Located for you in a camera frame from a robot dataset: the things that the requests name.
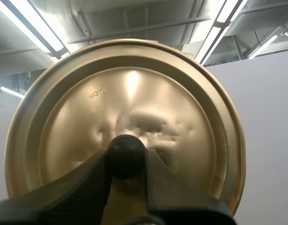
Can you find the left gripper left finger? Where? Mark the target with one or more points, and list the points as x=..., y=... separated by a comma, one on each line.
x=64, y=199

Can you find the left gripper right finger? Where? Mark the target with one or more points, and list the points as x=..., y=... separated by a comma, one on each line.
x=181, y=206

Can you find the gold lid with black knob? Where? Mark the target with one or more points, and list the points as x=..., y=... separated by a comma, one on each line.
x=134, y=93

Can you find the long ceiling light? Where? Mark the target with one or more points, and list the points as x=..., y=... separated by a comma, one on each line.
x=11, y=92
x=263, y=47
x=36, y=25
x=222, y=25

